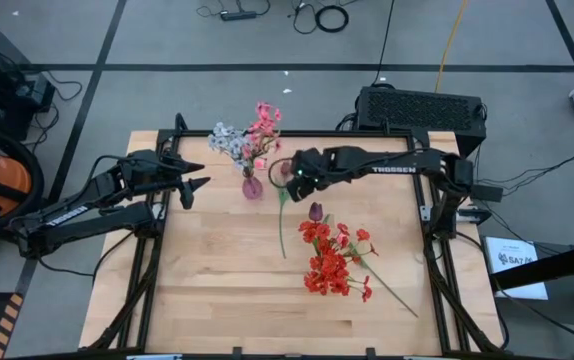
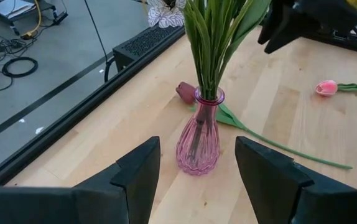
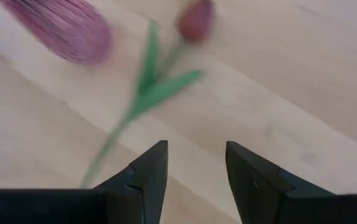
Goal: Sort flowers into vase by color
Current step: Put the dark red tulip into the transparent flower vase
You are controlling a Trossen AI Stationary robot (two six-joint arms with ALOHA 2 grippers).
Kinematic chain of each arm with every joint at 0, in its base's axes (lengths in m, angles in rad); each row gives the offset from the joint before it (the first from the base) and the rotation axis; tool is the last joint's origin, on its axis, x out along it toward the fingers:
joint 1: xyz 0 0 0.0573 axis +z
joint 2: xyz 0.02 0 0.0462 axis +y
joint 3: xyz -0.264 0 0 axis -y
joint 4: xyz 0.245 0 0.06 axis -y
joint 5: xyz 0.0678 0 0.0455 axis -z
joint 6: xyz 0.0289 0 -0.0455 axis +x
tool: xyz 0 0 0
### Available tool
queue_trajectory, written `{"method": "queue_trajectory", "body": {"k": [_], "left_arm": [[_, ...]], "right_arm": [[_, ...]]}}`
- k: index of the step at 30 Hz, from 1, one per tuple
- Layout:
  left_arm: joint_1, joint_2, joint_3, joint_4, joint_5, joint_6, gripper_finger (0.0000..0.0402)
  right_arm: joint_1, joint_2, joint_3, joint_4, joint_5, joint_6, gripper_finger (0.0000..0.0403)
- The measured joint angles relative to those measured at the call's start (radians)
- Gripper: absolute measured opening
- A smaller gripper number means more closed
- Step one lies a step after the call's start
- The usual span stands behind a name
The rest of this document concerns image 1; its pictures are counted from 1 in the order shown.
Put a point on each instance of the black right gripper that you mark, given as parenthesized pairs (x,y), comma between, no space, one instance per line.
(312,165)

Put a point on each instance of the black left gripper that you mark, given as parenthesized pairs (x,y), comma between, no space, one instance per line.
(152,172)

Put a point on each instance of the dark red artificial tulip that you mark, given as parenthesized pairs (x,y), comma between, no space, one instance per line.
(283,196)

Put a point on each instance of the maroon artificial tulip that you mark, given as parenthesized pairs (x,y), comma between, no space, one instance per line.
(315,211)

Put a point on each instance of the red artificial blossom spray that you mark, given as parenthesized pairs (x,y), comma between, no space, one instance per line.
(329,285)
(317,232)

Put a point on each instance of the pink artificial tulip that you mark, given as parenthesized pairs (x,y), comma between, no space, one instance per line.
(260,163)

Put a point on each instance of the white artificial blossom spray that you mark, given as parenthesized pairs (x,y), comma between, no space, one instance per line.
(227,140)

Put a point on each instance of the pink artificial blossom spray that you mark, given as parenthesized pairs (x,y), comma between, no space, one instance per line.
(265,120)

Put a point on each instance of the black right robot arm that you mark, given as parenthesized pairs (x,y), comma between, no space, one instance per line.
(397,167)

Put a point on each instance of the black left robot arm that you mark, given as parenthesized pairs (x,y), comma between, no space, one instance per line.
(82,220)

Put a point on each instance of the pink ribbed glass vase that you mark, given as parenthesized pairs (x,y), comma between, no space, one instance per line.
(252,189)

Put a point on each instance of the black computer case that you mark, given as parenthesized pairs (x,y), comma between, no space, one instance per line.
(417,112)

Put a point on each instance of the orange and black vacuum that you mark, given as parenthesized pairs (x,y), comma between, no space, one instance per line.
(40,180)

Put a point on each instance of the black power strip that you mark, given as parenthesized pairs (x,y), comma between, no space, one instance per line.
(238,15)

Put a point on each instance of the orange bag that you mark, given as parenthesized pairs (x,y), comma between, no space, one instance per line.
(7,175)

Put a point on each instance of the small black box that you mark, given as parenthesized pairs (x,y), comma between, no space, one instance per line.
(487,193)

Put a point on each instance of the white printed booklet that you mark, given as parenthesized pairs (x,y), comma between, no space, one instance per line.
(517,280)

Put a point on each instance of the dark side table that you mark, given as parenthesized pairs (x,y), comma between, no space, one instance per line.
(542,267)

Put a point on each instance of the black aluminium table frame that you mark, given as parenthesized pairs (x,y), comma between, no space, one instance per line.
(292,133)

